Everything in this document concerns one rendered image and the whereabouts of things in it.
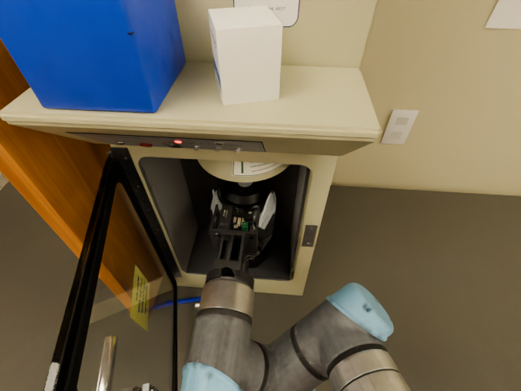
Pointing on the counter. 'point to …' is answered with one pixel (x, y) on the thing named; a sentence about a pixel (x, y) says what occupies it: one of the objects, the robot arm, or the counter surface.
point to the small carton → (246, 53)
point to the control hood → (232, 113)
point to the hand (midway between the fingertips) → (245, 195)
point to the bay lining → (167, 212)
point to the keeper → (309, 235)
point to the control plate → (174, 142)
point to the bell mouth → (242, 170)
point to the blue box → (95, 51)
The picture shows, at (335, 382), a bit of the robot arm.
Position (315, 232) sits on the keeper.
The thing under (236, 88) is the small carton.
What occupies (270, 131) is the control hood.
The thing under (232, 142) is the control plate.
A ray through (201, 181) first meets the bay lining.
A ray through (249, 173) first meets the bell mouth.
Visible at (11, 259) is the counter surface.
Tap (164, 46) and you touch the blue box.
